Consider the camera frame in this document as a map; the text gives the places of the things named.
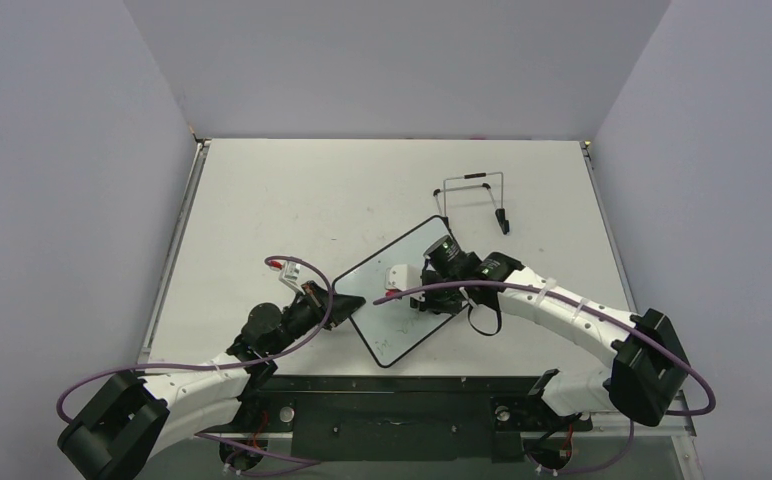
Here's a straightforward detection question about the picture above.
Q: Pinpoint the black framed whiteboard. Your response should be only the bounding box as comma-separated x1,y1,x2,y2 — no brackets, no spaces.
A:
333,215,455,368

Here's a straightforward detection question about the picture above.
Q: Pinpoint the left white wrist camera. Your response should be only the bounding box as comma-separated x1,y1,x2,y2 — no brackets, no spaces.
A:
278,261,304,295

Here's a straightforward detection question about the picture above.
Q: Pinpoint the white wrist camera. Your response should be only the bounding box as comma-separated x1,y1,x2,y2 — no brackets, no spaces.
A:
278,261,304,295
385,264,423,295

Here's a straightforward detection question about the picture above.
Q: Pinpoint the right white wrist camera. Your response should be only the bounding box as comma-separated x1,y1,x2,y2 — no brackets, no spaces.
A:
385,264,423,295

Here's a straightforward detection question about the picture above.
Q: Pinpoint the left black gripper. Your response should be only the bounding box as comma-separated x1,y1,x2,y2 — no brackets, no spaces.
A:
267,280,365,357

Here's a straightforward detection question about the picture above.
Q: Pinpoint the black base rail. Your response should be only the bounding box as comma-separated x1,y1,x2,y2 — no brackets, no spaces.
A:
196,375,588,465

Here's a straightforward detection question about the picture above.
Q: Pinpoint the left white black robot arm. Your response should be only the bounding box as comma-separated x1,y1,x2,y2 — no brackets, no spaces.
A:
57,281,366,479

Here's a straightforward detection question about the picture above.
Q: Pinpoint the wire display stand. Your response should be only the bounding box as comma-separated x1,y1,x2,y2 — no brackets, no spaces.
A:
432,171,511,236

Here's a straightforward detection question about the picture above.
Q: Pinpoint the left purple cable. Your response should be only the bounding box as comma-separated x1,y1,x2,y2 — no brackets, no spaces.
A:
55,255,336,478

